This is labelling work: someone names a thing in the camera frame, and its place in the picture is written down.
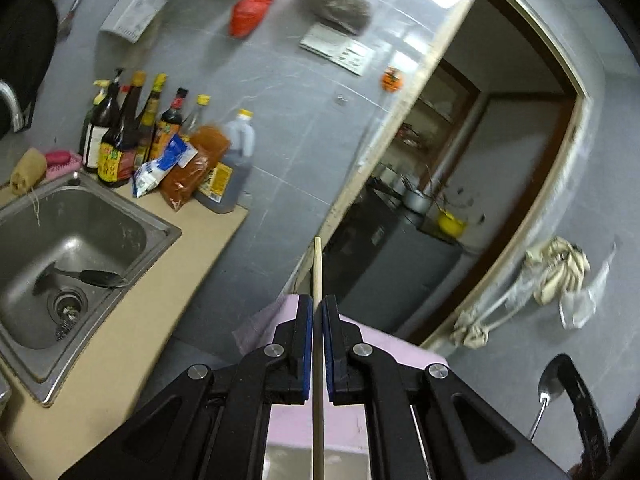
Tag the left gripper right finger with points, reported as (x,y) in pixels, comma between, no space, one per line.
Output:
(423,423)

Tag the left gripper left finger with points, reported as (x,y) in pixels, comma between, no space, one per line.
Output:
(210,424)

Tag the steel spoon large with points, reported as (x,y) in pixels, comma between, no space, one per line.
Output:
(549,389)

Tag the clear plastic bag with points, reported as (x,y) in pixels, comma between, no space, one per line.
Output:
(577,308)

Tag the grey cabinet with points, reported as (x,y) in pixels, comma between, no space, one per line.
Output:
(381,266)

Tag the yellow bowl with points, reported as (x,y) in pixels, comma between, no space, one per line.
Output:
(450,224)

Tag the aluminium pot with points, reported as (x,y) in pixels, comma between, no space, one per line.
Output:
(416,201)

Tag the large vinegar jug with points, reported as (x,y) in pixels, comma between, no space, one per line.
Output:
(221,189)

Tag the orange spice bag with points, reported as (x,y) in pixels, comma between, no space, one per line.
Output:
(181,182)

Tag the stainless steel sink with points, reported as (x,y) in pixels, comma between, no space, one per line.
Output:
(78,224)

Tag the blue white packet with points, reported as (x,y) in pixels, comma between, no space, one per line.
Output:
(149,175)

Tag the dark soy sauce bottle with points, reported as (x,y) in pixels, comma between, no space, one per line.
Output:
(119,144)

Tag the loofah sponge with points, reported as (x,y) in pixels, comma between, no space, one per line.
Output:
(28,172)

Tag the chrome faucet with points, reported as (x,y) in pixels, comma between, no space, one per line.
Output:
(9,98)

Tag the red plastic bag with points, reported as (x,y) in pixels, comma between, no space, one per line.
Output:
(246,16)

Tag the black wok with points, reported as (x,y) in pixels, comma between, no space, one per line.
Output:
(29,31)

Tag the orange wall plug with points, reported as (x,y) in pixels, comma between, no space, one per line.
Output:
(392,80)

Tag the wall switch panel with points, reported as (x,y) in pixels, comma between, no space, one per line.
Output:
(338,48)

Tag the white wall box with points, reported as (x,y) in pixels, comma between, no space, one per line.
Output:
(129,18)

